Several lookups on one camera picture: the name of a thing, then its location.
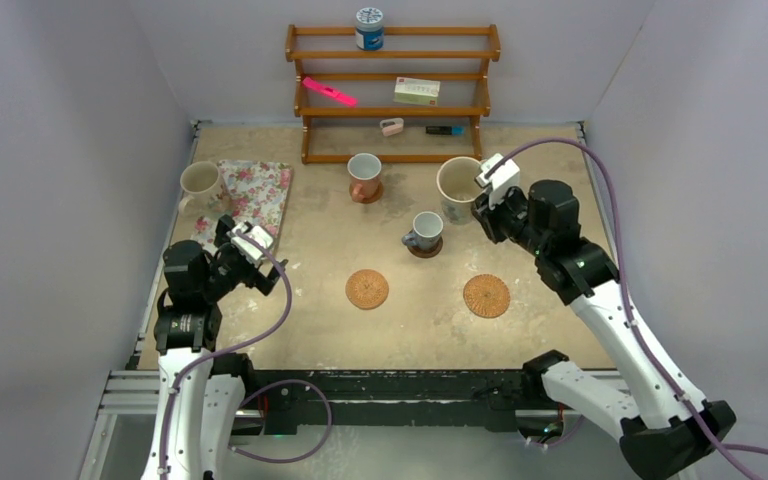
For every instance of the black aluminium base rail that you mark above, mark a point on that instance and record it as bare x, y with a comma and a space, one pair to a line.
498, 400

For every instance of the woven rattan coaster right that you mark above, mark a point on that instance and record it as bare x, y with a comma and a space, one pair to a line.
486, 296

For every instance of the wooden three-tier shelf rack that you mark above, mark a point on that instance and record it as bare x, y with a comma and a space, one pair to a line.
479, 107

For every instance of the green white small box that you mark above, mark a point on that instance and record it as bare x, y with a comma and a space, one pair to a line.
414, 91

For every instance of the pink marker pen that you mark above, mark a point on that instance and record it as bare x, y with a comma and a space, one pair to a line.
329, 92

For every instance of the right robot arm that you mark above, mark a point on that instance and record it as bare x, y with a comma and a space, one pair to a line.
658, 421

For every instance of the black blue marker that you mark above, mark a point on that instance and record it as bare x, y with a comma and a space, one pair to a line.
443, 130

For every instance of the light wooden coaster left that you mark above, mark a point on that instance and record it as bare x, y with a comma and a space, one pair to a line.
366, 192

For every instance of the pink tape dispenser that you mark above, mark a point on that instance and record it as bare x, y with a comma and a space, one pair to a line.
392, 126

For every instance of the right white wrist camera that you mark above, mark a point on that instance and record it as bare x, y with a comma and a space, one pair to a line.
496, 177

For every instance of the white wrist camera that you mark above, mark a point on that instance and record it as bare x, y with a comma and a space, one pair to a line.
251, 241
496, 177

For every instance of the small grey mug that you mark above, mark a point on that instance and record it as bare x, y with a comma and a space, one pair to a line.
427, 227

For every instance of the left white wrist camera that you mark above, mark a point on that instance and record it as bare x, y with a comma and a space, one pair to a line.
251, 241

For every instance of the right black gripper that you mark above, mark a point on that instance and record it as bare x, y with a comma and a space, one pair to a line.
490, 216

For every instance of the woven rattan coaster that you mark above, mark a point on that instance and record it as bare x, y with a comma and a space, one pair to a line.
486, 296
367, 289

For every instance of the beige floral mug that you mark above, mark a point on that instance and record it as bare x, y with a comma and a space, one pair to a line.
204, 190

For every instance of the woven rattan coaster left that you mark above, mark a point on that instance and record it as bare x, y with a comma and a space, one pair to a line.
367, 289

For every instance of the floral serving tray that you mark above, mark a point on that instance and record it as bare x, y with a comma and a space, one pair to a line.
259, 193

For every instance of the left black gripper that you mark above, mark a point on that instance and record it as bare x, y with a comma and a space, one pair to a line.
223, 244

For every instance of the blue-lidded white jar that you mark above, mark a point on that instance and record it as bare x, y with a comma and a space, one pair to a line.
369, 29

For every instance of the dark brown wooden coaster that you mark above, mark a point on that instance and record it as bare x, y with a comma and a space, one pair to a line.
429, 253

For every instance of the brown orange mug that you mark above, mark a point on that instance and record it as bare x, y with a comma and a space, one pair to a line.
364, 167

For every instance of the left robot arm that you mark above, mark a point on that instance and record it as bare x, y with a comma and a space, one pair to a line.
200, 390

